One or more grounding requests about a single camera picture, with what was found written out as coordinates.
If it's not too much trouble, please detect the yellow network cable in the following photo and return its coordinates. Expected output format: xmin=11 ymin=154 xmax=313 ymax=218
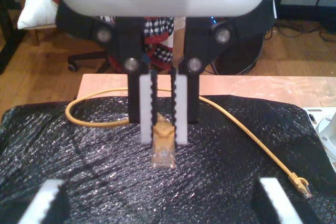
xmin=65 ymin=87 xmax=313 ymax=200

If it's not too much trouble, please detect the red checked cloth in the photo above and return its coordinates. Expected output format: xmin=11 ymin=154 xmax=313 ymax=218
xmin=26 ymin=0 xmax=176 ymax=74

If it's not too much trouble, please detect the black office chair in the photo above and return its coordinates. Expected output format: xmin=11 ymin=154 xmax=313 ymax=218
xmin=67 ymin=15 xmax=148 ymax=74

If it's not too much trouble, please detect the black round floor device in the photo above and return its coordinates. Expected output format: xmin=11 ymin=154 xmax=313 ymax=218
xmin=207 ymin=15 xmax=265 ymax=76

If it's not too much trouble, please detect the black textured mat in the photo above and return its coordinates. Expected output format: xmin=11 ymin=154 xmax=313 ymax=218
xmin=0 ymin=94 xmax=336 ymax=224

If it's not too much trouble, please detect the slotted metal mounting plate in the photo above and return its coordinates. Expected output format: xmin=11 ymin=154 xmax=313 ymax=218
xmin=303 ymin=106 xmax=336 ymax=125

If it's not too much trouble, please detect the white cushion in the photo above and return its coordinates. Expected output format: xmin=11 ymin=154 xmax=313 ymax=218
xmin=17 ymin=0 xmax=60 ymax=30

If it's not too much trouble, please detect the black floor cable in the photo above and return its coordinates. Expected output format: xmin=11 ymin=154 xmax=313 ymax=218
xmin=262 ymin=20 xmax=336 ymax=42

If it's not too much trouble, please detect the black furniture frame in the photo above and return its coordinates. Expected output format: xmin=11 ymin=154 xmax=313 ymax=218
xmin=0 ymin=0 xmax=28 ymax=75

